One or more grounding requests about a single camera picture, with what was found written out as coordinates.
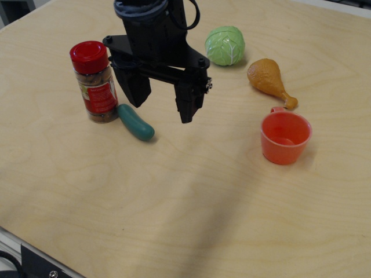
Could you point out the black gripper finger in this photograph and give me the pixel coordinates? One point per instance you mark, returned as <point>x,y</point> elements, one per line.
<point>190,91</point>
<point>135,86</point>

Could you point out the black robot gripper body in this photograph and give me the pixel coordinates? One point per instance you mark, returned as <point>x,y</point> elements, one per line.
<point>155,42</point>

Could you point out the teal toy cucumber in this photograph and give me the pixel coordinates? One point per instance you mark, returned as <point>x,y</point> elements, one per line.
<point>136,126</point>

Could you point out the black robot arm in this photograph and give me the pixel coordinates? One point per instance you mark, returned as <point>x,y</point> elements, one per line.
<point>154,5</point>

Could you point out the orange plastic cup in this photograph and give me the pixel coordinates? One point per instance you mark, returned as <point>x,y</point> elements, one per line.
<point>284,136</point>

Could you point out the red lid spice jar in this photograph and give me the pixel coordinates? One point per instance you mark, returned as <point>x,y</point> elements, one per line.
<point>93,73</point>

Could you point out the green toy cabbage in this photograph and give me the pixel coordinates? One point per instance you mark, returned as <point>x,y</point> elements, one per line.
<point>225,45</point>

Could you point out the orange toy chicken drumstick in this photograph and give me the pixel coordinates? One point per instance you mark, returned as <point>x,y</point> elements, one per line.
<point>265,76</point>

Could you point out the black metal corner bracket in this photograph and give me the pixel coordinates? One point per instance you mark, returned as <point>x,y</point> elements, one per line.
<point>36,263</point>

